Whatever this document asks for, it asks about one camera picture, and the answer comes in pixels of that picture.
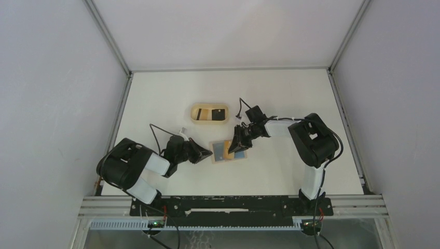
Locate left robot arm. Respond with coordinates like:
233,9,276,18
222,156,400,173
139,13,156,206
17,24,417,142
96,135,213,216

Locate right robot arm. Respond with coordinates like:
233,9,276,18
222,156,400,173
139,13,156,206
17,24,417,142
228,105,344,216

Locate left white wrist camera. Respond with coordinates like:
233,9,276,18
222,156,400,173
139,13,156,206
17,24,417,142
178,128,189,140

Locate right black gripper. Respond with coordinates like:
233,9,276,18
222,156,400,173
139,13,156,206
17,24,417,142
228,124,259,154

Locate wooden oval tray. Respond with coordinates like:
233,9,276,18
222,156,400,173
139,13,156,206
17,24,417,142
189,103,229,125

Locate gold VIP card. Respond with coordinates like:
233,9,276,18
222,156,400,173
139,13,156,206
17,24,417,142
223,140,235,160

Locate grey card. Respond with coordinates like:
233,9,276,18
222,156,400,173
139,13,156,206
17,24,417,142
212,141,225,162

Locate white cable duct strip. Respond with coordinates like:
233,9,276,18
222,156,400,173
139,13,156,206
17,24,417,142
89,219,303,231

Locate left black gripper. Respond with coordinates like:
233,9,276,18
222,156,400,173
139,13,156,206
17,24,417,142
175,138,212,165

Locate black card in tray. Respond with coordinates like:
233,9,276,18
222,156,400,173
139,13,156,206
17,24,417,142
211,108,226,121

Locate beige card holder wallet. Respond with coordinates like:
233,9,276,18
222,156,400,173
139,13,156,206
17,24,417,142
210,140,248,164

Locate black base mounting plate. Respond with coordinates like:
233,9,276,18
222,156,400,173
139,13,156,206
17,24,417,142
129,196,334,227

